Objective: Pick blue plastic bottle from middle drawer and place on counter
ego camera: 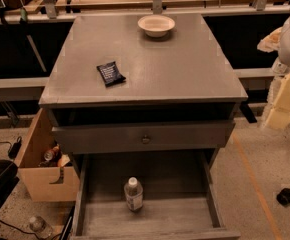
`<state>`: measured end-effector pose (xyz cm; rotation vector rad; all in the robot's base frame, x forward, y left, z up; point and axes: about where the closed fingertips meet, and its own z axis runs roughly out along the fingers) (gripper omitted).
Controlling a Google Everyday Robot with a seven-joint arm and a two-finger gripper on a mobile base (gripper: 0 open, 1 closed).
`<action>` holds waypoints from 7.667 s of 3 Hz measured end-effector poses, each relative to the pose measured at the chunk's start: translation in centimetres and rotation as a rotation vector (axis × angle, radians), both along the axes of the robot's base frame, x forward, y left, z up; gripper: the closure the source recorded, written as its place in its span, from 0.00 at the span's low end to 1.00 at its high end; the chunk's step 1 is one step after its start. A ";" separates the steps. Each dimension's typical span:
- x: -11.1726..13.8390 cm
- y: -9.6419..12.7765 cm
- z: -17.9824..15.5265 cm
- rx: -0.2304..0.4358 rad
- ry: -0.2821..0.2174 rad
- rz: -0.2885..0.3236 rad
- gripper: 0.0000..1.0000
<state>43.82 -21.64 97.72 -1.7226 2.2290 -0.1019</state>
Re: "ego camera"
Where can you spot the clear plastic water bottle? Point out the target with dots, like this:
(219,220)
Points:
(134,194)

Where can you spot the grey wooden drawer cabinet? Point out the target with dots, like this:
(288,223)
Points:
(182,77)

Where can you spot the grey top drawer with knob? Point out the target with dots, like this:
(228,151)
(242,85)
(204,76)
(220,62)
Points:
(113,138)

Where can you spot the open grey middle drawer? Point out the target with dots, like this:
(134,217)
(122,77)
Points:
(178,198)

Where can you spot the bottle inside cardboard box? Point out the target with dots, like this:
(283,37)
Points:
(52,154)

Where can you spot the clear bottle on floor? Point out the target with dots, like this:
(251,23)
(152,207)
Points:
(40,227)

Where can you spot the dark blue snack packet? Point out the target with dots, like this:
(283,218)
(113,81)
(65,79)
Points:
(110,74)

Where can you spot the white paper bowl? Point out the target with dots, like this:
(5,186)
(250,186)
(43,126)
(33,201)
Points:
(156,25)

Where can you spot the cardboard box on floor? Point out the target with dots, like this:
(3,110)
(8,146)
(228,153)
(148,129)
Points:
(44,184)

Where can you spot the black chair caster base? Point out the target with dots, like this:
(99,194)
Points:
(283,197)

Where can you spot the grey metal rail shelf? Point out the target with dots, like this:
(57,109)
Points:
(25,89)

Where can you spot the black power adapter with cable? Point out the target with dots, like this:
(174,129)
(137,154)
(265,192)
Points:
(13,147)

